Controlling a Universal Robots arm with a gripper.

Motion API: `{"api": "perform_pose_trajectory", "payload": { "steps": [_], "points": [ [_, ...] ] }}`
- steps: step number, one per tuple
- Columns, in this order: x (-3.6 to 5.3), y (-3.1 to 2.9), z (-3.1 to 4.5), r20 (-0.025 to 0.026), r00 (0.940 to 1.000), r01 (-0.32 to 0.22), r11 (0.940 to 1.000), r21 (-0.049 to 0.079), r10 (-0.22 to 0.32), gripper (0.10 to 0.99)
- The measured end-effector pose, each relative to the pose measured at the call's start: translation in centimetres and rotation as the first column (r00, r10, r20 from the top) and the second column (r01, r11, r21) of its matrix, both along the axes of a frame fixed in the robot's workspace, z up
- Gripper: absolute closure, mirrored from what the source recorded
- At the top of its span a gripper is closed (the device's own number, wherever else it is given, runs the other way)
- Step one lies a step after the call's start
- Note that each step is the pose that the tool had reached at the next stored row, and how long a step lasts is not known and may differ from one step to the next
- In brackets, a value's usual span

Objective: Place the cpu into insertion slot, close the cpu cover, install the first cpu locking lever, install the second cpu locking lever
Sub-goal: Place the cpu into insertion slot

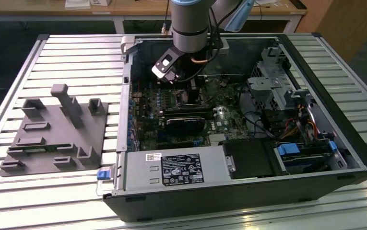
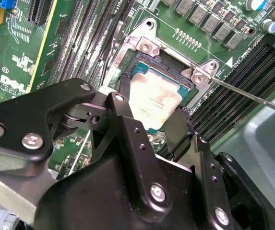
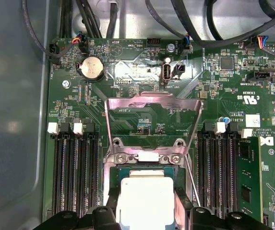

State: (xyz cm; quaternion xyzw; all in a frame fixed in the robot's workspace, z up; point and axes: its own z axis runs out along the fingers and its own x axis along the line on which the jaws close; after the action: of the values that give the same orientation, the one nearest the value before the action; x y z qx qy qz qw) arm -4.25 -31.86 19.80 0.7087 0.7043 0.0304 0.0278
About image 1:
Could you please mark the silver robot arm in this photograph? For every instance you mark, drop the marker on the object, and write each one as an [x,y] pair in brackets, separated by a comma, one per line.
[189,24]

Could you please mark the CPU socket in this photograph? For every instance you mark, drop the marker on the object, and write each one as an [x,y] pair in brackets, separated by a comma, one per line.
[177,101]

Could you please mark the black installed RAM sticks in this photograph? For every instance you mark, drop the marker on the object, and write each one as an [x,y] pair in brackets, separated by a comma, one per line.
[185,112]

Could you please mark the black graphics card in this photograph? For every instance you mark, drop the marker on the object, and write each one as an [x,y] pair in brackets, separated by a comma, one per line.
[185,124]

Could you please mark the grey metal drive cage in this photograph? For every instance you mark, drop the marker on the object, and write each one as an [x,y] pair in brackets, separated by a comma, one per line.
[262,83]

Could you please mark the green motherboard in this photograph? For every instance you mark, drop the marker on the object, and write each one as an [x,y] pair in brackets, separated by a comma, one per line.
[230,119]

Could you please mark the small silver heat sink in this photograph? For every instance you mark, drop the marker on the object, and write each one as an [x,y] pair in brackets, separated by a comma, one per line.
[216,139]

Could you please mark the black plastic shroud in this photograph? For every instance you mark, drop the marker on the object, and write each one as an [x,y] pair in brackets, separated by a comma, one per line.
[249,158]

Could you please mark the white box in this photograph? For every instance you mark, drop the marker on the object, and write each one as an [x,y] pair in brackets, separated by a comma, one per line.
[77,4]

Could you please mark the grey power supply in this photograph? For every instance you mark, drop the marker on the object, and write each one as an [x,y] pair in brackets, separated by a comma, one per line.
[137,167]

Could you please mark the blue disk carrier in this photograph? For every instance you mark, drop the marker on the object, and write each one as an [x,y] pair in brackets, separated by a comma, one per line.
[288,149]

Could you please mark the grey parts rack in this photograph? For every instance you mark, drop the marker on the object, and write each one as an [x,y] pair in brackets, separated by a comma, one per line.
[57,134]

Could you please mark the blue case latch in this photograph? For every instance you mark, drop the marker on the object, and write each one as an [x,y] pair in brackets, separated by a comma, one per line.
[102,174]

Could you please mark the wooden desk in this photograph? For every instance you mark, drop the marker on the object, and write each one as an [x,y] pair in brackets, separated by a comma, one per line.
[41,12]

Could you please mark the wooden cabinet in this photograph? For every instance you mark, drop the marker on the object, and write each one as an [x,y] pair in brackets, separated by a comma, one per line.
[352,24]

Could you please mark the blue plastic clip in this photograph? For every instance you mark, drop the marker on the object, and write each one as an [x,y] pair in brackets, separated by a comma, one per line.
[330,147]

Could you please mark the green RAM stick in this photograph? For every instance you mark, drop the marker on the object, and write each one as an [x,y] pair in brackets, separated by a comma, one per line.
[38,149]

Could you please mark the black PC case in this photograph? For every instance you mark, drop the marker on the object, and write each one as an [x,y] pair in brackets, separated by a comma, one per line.
[233,203]

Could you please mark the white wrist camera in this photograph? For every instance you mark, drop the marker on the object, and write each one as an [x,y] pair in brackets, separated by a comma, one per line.
[165,63]

